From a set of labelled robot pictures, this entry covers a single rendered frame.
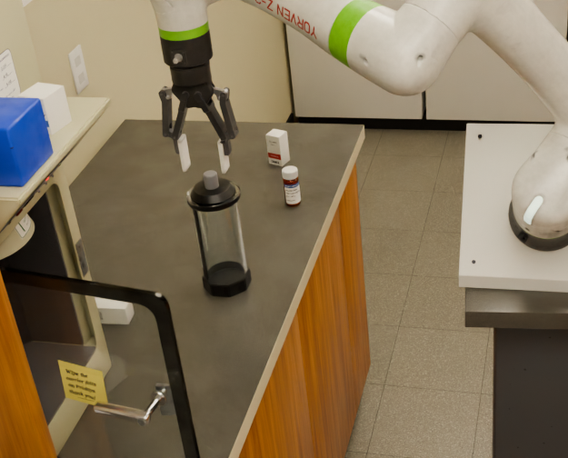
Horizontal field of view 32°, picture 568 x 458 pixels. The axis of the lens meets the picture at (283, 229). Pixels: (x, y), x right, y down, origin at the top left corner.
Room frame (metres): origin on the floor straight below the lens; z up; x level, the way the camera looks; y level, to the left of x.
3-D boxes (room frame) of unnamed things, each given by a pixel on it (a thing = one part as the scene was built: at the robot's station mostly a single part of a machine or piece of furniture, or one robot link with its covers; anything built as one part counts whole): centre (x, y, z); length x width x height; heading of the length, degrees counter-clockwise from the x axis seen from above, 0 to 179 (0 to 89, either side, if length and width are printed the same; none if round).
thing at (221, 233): (1.76, 0.13, 1.06); 0.11 x 0.11 x 0.21
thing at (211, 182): (1.76, 0.13, 1.18); 0.09 x 0.09 x 0.07
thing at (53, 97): (1.41, 0.34, 1.54); 0.05 x 0.05 x 0.06; 60
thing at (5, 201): (1.36, 0.35, 1.46); 0.32 x 0.11 x 0.10; 162
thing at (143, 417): (1.11, 0.25, 1.20); 0.10 x 0.05 x 0.03; 64
